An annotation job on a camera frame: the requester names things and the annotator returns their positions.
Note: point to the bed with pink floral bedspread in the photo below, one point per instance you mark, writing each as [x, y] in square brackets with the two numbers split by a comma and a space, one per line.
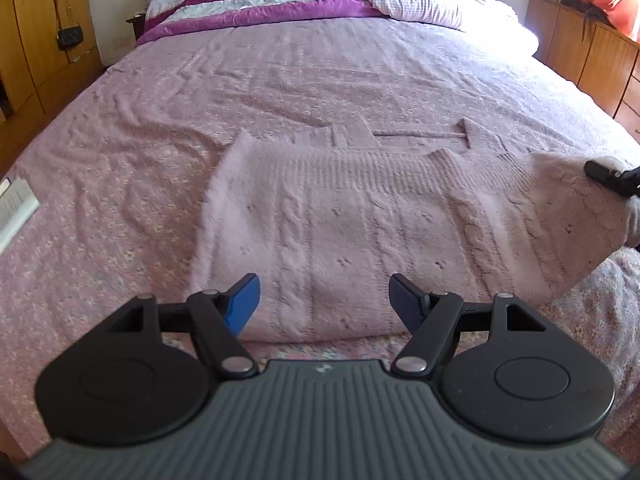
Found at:
[200, 110]

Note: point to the white flat pad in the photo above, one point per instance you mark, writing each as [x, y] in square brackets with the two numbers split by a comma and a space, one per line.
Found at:
[15, 210]

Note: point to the wooden wardrobe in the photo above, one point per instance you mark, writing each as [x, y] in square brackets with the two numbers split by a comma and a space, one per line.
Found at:
[35, 35]

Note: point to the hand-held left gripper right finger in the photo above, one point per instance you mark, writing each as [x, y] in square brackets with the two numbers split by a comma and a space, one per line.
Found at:
[406, 302]

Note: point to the wooden dresser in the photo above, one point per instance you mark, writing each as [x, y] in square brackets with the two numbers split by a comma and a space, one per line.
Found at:
[595, 60]

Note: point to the small black hanging bag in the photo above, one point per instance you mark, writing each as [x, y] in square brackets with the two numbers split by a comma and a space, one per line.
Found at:
[70, 37]

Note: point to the black clothing on dresser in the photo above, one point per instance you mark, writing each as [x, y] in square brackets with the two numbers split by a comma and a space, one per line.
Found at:
[585, 7]

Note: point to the dark wooden nightstand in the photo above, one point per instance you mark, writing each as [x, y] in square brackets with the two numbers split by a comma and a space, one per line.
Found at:
[136, 25]

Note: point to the pale pink knit sweater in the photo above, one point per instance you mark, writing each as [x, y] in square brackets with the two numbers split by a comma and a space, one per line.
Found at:
[350, 220]

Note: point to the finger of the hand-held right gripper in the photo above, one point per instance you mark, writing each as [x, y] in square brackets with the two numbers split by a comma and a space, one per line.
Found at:
[612, 177]

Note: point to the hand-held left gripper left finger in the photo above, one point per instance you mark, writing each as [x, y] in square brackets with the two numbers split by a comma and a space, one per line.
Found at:
[242, 305]

